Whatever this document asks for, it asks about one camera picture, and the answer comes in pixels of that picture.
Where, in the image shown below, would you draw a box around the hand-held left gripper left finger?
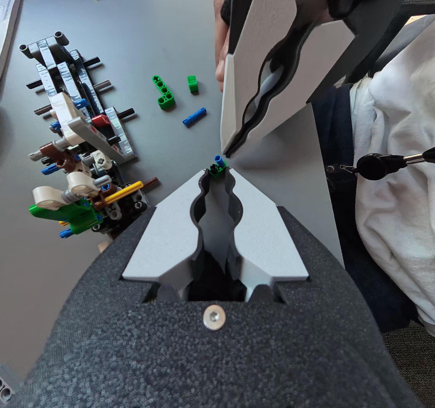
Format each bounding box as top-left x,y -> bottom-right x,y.
122,169 -> 210,302

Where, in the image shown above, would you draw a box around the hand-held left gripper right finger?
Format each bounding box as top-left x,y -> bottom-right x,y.
222,168 -> 310,302

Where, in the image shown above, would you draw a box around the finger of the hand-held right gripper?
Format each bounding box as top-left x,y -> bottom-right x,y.
220,0 -> 298,158
225,19 -> 357,159

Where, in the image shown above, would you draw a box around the green lego connector piece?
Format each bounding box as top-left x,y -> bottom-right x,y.
208,155 -> 227,178

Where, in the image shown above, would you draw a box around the blue lego pin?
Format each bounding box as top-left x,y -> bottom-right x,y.
182,107 -> 207,127

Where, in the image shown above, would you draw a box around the green lego angled beam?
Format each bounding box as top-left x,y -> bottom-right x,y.
152,75 -> 175,111

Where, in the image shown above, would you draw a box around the grey lego chassis assembly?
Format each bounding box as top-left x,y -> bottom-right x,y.
19,31 -> 160,243

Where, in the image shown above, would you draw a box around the small grey lego beam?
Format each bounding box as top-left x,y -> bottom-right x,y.
0,377 -> 16,402

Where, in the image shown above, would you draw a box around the lego instruction booklet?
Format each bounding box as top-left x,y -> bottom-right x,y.
0,0 -> 28,80

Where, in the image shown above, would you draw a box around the person's right hand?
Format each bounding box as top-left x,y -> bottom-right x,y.
213,0 -> 236,92

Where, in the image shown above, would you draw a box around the black badge reel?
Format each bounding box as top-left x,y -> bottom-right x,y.
326,153 -> 408,181

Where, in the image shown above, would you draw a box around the black lanyard strap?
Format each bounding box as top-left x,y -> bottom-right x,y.
403,147 -> 435,164

